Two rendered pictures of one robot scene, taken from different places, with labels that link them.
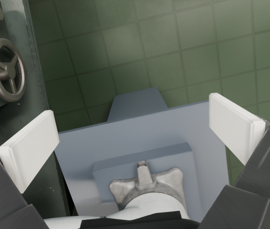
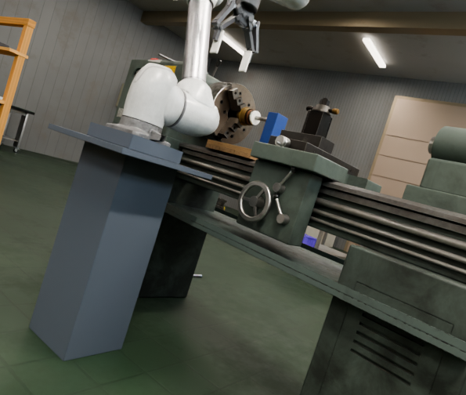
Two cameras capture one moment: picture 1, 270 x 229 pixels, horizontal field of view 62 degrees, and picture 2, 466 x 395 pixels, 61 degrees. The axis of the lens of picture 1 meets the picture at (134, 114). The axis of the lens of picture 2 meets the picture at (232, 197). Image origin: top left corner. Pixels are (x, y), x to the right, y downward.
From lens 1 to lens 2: 1.32 m
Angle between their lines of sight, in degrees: 75
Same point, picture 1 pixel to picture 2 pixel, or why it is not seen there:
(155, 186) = (149, 128)
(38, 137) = (245, 60)
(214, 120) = (214, 48)
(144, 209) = (162, 112)
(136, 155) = (159, 154)
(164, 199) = (149, 116)
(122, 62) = (131, 378)
